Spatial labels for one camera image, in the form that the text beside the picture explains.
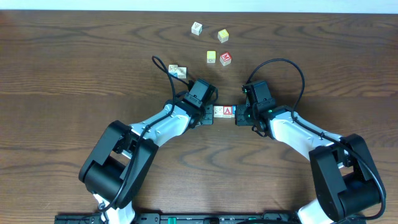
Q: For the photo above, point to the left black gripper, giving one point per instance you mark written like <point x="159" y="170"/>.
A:
<point x="207" y="115"/>

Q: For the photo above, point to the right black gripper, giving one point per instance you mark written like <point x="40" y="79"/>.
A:
<point x="239" y="119"/>

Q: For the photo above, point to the white airplane block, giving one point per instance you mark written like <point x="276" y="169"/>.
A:
<point x="218" y="111"/>

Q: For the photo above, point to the red letter A block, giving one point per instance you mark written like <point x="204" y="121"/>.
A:
<point x="228" y="112"/>

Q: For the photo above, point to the blue letter block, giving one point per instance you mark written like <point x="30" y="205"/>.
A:
<point x="233" y="110"/>

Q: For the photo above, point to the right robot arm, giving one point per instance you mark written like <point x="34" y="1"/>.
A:
<point x="344" y="174"/>

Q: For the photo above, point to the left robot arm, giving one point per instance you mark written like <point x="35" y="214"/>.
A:
<point x="118" y="164"/>

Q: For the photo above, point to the plain hand sign block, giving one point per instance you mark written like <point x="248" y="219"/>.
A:
<point x="182" y="72"/>

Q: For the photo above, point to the blue X side block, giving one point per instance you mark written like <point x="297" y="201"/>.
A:
<point x="173" y="70"/>

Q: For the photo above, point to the yellow block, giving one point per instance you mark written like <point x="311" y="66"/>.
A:
<point x="223" y="35"/>
<point x="211" y="56"/>

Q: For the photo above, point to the red letter M block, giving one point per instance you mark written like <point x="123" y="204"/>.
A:
<point x="225" y="58"/>

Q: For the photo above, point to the yellow top block far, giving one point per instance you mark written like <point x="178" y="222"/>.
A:
<point x="223" y="35"/>

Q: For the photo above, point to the white block top far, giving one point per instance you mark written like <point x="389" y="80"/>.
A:
<point x="197" y="28"/>

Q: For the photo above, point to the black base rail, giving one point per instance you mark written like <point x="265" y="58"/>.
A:
<point x="156" y="218"/>

